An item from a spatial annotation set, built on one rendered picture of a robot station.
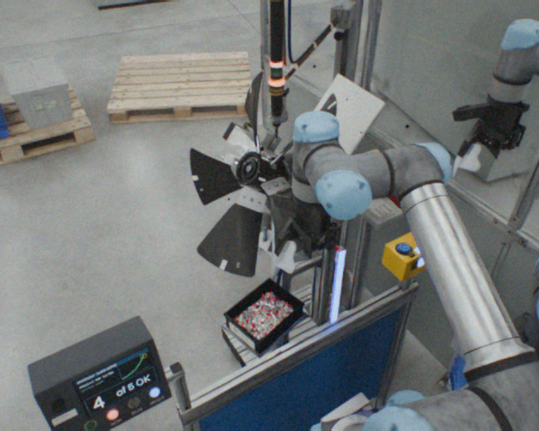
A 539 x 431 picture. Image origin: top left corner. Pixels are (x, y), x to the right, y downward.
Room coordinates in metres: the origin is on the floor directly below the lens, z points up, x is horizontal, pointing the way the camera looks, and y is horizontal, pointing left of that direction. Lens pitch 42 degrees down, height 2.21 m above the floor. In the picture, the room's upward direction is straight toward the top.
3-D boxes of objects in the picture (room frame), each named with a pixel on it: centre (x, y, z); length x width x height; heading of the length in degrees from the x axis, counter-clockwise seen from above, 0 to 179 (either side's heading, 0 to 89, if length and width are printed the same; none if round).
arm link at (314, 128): (0.72, -0.07, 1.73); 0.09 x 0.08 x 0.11; 16
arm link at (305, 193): (0.72, -0.07, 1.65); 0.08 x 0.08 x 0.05
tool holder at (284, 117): (1.31, -0.01, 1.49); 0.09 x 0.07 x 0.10; 157
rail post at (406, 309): (1.17, -0.48, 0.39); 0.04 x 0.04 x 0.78; 32
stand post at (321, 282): (1.59, -0.22, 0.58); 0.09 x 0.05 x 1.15; 32
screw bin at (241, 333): (1.04, 0.03, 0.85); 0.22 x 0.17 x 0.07; 136
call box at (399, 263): (1.15, -0.45, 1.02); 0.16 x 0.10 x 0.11; 122
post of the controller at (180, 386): (0.72, 0.26, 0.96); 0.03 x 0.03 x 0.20; 32
